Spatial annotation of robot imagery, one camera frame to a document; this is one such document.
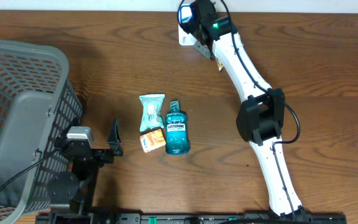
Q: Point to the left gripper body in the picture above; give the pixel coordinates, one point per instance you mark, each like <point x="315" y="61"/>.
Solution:
<point x="105" y="155"/>

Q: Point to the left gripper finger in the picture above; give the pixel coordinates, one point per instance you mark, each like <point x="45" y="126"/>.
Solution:
<point x="64" y="133"/>
<point x="114" y="139"/>

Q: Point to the small orange packet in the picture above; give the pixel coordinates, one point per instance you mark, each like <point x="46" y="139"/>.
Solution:
<point x="152" y="140"/>

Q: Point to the mint green wipes pack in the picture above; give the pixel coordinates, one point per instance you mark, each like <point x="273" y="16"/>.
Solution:
<point x="151" y="115"/>

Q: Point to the teal Listerine mouthwash bottle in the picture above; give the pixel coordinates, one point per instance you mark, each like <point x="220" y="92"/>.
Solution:
<point x="176" y="130"/>

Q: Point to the yellow snack bag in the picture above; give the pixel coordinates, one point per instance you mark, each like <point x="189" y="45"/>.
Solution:
<point x="219" y="64"/>

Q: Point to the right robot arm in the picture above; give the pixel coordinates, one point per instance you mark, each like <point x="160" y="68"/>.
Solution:
<point x="261" y="116"/>

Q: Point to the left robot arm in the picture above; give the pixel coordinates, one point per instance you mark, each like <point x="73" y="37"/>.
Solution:
<point x="71" y="192"/>

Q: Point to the white barcode scanner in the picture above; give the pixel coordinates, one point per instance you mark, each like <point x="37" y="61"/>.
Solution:
<point x="185" y="18"/>

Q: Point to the grey plastic basket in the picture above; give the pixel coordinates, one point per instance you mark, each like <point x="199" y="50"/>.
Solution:
<point x="37" y="102"/>

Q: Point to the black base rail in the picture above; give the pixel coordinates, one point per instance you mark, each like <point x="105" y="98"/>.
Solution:
<point x="135" y="218"/>

